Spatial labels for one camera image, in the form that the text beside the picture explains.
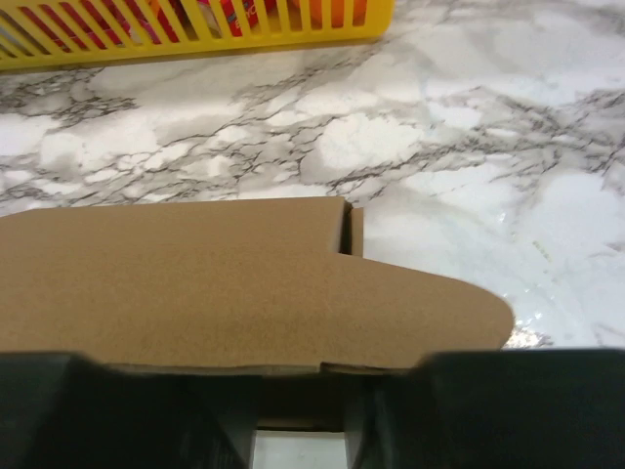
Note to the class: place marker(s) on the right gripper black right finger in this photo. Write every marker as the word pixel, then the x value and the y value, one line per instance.
pixel 509 409

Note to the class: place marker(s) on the brown cardboard box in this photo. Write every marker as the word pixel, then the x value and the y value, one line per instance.
pixel 272 287

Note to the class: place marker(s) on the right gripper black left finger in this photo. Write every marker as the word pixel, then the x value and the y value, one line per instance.
pixel 64 411

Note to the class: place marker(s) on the yellow plastic shopping basket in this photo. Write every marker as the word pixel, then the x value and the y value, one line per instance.
pixel 46 34

